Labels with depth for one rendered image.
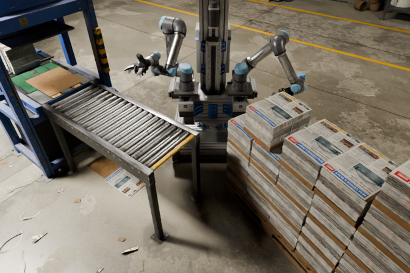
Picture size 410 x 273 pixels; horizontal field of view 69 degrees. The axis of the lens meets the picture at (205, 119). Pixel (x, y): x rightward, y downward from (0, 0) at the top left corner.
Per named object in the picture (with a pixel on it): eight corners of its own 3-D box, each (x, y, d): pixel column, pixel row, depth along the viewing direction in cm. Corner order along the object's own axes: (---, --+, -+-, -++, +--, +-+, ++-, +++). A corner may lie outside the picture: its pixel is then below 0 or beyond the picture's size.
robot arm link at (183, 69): (188, 83, 267) (188, 69, 259) (176, 79, 272) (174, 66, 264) (194, 77, 276) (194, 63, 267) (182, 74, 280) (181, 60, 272)
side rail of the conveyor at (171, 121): (200, 143, 239) (200, 131, 232) (196, 147, 236) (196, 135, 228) (96, 89, 304) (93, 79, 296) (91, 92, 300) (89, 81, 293)
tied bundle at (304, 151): (316, 142, 217) (324, 116, 203) (351, 167, 198) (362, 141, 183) (277, 163, 201) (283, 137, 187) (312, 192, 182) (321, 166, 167)
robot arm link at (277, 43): (277, 38, 230) (303, 91, 244) (281, 33, 237) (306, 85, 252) (264, 43, 237) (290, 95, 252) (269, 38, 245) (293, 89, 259)
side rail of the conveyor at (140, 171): (155, 182, 208) (154, 170, 200) (150, 187, 204) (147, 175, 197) (50, 113, 272) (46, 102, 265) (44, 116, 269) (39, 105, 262)
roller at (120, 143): (158, 120, 253) (161, 119, 249) (113, 152, 224) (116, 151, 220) (155, 116, 252) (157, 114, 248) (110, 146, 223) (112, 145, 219)
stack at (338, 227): (254, 170, 306) (263, 104, 255) (354, 266, 229) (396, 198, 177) (224, 187, 290) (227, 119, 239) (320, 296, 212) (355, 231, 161)
